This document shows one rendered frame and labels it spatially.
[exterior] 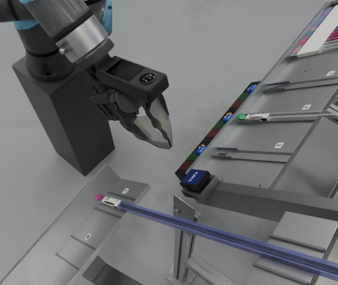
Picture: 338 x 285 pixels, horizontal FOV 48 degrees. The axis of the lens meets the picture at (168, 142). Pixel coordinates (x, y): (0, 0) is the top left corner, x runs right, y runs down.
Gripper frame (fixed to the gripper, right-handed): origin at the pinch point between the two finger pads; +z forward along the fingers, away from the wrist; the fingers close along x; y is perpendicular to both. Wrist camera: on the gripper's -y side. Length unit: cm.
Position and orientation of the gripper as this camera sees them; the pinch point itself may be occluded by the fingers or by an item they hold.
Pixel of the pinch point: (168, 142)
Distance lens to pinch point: 67.5
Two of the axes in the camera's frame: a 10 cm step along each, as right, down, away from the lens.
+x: -5.9, 6.8, -4.2
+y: -5.8, 0.0, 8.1
